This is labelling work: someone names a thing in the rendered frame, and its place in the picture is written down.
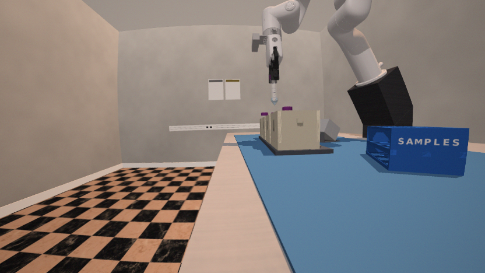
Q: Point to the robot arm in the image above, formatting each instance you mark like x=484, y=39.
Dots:
x=341, y=26

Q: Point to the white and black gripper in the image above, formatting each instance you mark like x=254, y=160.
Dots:
x=273, y=50

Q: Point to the blue bench mat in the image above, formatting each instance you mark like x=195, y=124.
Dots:
x=343, y=212

